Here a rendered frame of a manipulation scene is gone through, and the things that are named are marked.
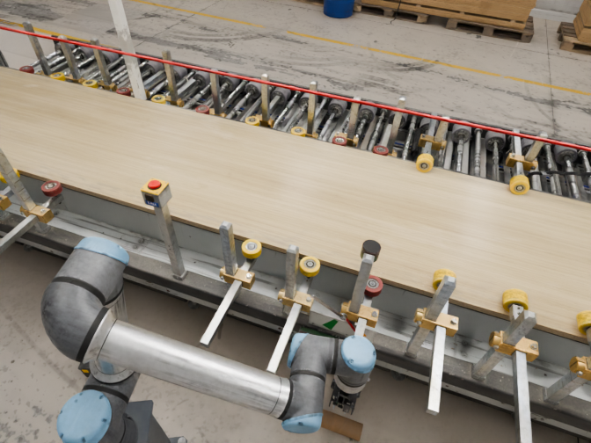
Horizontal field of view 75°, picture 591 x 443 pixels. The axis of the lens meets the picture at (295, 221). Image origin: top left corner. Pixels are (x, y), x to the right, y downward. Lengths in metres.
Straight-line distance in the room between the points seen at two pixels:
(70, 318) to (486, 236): 1.56
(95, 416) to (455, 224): 1.52
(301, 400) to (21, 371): 1.95
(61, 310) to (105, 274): 0.11
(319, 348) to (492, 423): 1.56
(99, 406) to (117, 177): 1.05
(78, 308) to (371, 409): 1.70
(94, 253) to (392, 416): 1.75
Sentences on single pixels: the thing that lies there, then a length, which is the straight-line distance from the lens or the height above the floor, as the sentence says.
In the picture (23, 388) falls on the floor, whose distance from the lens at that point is 2.62.
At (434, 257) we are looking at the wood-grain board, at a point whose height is 0.90.
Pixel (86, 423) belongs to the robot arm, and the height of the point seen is 0.87.
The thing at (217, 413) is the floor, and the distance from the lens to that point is 2.24.
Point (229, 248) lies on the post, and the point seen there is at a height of 1.03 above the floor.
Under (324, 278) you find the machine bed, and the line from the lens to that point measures 1.73.
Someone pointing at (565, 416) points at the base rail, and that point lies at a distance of 1.82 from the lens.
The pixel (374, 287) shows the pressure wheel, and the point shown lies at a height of 0.91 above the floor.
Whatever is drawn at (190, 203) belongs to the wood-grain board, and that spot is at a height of 0.90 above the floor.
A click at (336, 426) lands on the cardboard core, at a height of 0.07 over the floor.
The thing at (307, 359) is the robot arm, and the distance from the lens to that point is 1.02.
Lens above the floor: 2.12
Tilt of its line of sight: 46 degrees down
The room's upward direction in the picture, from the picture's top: 3 degrees clockwise
